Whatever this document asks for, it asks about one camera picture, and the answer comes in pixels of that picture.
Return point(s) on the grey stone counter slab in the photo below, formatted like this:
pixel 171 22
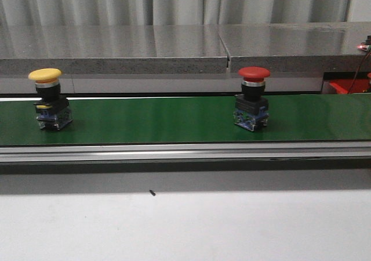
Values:
pixel 195 49

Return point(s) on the green conveyor belt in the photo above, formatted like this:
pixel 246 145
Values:
pixel 190 120

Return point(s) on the red plate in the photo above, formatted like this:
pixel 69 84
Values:
pixel 343 86

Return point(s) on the small green circuit board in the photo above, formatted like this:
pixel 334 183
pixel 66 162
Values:
pixel 364 47

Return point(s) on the grey pleated curtain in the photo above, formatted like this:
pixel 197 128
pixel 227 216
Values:
pixel 178 12

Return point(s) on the aluminium conveyor frame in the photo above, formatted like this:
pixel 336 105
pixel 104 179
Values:
pixel 164 152

